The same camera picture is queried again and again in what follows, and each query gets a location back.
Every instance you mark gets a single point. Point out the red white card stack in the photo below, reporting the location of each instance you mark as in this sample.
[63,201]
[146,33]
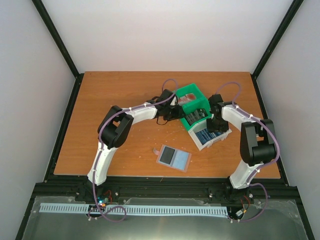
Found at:
[187,98]

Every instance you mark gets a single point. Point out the blue card stack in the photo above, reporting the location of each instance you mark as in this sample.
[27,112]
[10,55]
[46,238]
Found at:
[205,136]

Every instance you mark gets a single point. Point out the black card stack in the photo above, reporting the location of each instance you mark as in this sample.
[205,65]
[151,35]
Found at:
[197,115]

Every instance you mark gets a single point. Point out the light blue cable duct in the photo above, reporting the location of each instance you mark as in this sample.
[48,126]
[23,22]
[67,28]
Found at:
[136,210]

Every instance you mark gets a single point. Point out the left electronics board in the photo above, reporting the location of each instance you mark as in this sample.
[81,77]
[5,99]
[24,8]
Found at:
[105,199]

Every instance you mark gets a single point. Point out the right connector plug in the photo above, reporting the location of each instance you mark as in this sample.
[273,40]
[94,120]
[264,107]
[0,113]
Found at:
[240,213]

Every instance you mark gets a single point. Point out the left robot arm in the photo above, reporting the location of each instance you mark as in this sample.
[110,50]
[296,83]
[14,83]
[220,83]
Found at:
[116,125]

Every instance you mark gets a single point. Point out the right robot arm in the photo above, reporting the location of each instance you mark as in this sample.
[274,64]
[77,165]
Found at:
[258,144]

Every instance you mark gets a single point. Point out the black corner post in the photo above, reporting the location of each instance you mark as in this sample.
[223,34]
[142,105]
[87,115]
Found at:
[49,24]
[280,31]

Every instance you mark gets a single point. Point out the black aluminium frame rail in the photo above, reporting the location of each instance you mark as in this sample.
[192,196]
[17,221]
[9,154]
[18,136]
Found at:
[210,190]

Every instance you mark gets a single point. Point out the green bin with black cards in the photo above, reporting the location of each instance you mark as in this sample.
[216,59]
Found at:
[192,106]

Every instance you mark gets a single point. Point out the black credit card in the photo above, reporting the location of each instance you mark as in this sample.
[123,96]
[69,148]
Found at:
[167,155]

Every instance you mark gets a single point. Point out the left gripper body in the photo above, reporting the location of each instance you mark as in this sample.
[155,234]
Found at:
[170,115]

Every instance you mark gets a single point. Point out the right black corner post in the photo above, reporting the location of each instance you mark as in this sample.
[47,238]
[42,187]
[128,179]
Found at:
[280,31]

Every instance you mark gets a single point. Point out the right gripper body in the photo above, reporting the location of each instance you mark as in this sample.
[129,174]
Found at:
[217,125]

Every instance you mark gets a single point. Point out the white bin with blue cards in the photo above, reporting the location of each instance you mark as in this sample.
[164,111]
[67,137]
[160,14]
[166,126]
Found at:
[199,126]

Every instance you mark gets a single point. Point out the green bin with red cards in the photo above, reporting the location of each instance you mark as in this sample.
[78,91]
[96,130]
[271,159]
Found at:
[192,88]

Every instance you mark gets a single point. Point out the left black corner post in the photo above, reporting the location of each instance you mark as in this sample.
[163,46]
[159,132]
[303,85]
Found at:
[49,24]

